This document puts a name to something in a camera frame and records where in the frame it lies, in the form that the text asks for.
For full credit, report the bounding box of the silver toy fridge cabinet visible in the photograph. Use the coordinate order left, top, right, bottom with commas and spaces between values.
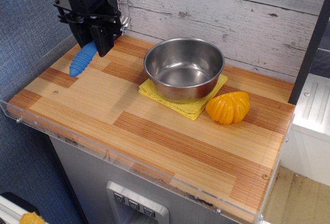
50, 137, 233, 223

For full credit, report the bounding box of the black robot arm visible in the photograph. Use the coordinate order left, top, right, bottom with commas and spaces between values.
53, 0, 127, 57

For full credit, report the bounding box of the black vertical frame post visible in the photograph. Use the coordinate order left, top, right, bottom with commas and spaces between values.
288, 0, 329, 105

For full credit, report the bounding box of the stainless steel pot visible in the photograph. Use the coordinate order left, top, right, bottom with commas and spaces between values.
144, 38, 225, 103

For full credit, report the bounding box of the yellow folded cloth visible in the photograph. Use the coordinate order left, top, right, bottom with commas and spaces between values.
138, 74, 228, 120

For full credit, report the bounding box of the blue-handled metal fork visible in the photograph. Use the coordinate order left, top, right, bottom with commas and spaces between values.
69, 15, 131, 78

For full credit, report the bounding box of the clear acrylic table guard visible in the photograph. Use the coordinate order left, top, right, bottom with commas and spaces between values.
1, 37, 294, 223

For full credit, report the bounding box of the white toy sink unit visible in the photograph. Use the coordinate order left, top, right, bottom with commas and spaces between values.
280, 74, 329, 185

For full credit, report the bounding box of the yellow black object bottom left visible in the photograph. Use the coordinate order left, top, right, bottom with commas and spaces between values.
1, 192, 40, 223

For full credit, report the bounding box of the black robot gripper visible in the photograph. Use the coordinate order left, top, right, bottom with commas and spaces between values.
53, 0, 126, 57

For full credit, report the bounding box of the yellow plastic toy pepper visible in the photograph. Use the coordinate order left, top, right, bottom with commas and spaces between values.
205, 92, 251, 125

